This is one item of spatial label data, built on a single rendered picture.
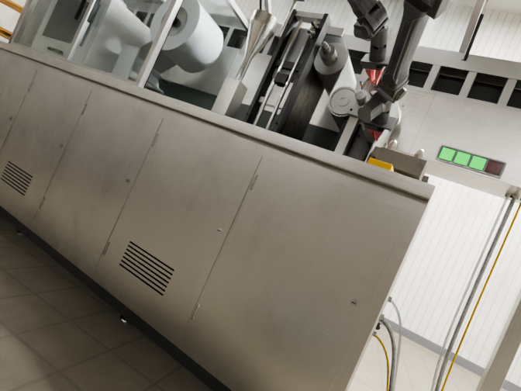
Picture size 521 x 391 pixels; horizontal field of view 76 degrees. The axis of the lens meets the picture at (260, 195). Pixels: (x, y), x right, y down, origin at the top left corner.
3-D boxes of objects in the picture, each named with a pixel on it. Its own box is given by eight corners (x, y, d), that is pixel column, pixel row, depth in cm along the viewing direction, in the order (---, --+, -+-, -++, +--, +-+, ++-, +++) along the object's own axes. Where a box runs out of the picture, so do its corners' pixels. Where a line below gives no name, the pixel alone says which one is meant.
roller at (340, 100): (323, 109, 135) (335, 83, 135) (336, 132, 158) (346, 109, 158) (350, 117, 130) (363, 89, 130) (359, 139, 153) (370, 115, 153)
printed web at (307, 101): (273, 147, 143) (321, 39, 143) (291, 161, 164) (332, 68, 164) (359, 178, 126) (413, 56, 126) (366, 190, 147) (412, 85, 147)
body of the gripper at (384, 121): (389, 133, 118) (393, 116, 112) (362, 125, 122) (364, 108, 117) (396, 122, 121) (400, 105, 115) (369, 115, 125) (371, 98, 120)
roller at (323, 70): (308, 70, 143) (322, 41, 143) (322, 97, 165) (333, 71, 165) (338, 77, 136) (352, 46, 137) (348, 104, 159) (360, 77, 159)
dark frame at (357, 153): (323, 165, 131) (344, 119, 131) (339, 184, 161) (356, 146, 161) (341, 171, 128) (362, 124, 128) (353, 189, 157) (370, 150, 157)
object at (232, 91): (198, 122, 166) (244, 18, 166) (212, 131, 178) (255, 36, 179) (219, 129, 160) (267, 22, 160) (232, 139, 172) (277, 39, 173)
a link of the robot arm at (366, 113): (408, 88, 105) (388, 71, 107) (384, 105, 101) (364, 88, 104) (393, 112, 116) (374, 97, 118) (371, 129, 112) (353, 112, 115)
